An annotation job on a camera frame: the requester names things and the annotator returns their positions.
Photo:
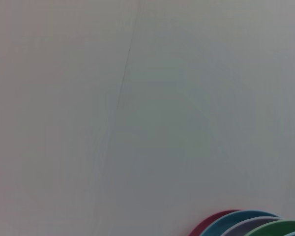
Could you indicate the dark green plate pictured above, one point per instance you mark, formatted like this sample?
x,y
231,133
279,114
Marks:
x,y
273,228

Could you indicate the maroon plate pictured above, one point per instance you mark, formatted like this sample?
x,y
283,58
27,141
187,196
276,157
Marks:
x,y
206,223

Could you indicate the grey purple plate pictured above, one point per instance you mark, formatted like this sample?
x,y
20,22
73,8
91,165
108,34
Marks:
x,y
248,225

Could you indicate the teal blue plate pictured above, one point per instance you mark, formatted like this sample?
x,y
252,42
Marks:
x,y
226,221

